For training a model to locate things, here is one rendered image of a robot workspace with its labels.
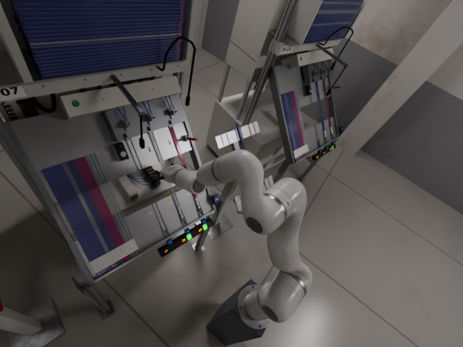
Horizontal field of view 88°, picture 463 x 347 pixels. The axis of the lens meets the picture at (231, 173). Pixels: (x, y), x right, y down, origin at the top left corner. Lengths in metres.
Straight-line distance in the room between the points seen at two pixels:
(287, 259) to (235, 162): 0.35
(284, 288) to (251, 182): 0.43
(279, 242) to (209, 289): 1.30
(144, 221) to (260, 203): 0.75
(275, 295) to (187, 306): 1.14
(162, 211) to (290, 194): 0.76
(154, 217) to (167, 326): 0.90
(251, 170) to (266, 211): 0.13
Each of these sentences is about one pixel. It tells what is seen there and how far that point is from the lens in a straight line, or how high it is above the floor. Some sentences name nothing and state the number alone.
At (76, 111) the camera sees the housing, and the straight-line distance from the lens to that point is 1.11.
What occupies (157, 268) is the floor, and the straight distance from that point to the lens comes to 2.02.
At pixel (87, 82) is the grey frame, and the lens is 1.10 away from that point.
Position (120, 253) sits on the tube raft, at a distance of 1.27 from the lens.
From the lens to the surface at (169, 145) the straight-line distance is 1.28.
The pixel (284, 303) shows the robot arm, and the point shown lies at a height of 1.12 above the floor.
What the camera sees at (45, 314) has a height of 0.01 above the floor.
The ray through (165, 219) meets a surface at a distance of 1.30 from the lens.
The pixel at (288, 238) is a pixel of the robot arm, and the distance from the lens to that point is 0.78.
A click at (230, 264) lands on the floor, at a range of 2.10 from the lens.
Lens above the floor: 1.94
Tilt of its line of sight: 49 degrees down
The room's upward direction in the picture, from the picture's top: 23 degrees clockwise
